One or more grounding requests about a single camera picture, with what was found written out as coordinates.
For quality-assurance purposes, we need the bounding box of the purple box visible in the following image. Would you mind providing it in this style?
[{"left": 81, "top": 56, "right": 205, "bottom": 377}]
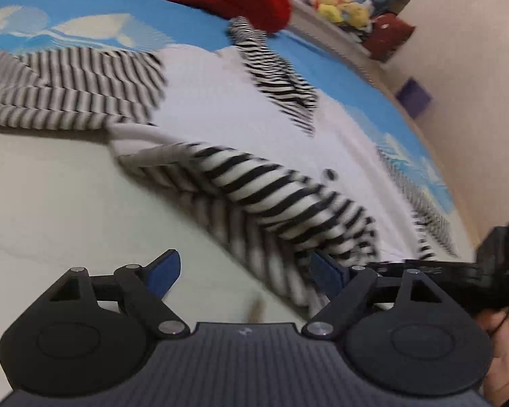
[{"left": 395, "top": 77, "right": 433, "bottom": 119}]

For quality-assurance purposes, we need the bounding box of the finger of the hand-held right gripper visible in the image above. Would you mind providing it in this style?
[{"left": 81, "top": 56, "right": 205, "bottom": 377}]
[{"left": 365, "top": 259, "right": 481, "bottom": 293}]

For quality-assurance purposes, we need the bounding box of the pile of plush toys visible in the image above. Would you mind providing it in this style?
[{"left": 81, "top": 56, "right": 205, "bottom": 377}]
[{"left": 307, "top": 0, "right": 376, "bottom": 30}]

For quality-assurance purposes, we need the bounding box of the white headboard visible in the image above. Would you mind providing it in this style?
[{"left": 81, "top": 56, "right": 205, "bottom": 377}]
[{"left": 286, "top": 0, "right": 397, "bottom": 98}]

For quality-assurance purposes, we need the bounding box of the black white striped shirt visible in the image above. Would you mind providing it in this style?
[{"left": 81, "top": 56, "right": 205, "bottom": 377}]
[{"left": 0, "top": 16, "right": 439, "bottom": 321}]

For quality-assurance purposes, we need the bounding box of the blue white patterned bedsheet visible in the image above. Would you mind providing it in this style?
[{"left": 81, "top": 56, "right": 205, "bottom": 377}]
[{"left": 0, "top": 0, "right": 471, "bottom": 331}]

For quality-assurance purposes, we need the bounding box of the person's right hand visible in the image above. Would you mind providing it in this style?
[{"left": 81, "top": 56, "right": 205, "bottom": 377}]
[{"left": 477, "top": 303, "right": 509, "bottom": 407}]

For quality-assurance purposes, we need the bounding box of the red cushion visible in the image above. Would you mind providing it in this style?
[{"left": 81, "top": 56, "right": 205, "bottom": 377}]
[{"left": 362, "top": 13, "right": 416, "bottom": 62}]

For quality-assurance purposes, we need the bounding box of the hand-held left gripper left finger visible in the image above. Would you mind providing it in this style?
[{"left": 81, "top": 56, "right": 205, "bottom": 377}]
[{"left": 48, "top": 249, "right": 192, "bottom": 340}]

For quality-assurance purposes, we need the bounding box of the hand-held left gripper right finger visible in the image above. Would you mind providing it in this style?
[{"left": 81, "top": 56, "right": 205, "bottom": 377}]
[{"left": 301, "top": 250, "right": 449, "bottom": 341}]

